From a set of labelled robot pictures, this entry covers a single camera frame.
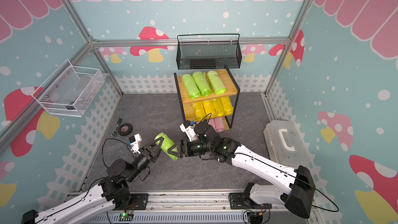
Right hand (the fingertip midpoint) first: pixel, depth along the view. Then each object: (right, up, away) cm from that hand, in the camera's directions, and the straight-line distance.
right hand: (173, 151), depth 64 cm
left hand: (-4, +3, +3) cm, 6 cm away
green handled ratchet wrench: (-44, +2, +32) cm, 55 cm away
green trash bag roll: (-3, +3, +1) cm, 4 cm away
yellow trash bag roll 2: (+16, +18, +21) cm, 31 cm away
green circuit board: (-24, -33, +8) cm, 42 cm away
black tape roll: (-38, +5, +35) cm, 53 cm away
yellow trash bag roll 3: (+26, +18, +20) cm, 37 cm away
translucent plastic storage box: (+55, -1, +15) cm, 57 cm away
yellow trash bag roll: (+10, +16, +18) cm, 27 cm away
